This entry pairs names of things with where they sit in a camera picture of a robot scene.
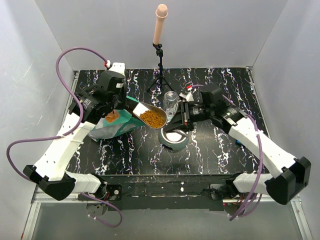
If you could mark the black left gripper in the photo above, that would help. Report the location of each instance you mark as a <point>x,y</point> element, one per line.
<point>122,104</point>

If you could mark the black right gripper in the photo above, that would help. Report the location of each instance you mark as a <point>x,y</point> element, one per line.
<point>183,122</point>

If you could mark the silver metal scoop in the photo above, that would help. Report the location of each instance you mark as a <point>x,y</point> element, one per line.
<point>154,117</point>

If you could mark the green pet food bag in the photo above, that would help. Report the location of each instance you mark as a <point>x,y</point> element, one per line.
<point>116,123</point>

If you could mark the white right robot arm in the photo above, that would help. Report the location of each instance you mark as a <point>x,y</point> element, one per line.
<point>287,175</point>

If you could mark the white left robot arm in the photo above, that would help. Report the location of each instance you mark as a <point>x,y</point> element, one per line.
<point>92,104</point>

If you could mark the teal double pet bowl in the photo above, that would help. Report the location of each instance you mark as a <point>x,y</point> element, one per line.
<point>172,135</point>

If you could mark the blue yellow small toy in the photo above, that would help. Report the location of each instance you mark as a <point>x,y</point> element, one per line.
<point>238,143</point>

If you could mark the black tripod stand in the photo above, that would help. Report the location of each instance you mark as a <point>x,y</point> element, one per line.
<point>160,79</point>

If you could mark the beige microphone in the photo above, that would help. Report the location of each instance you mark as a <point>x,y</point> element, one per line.
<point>161,13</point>

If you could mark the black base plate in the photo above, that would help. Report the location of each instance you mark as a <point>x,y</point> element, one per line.
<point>168,191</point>

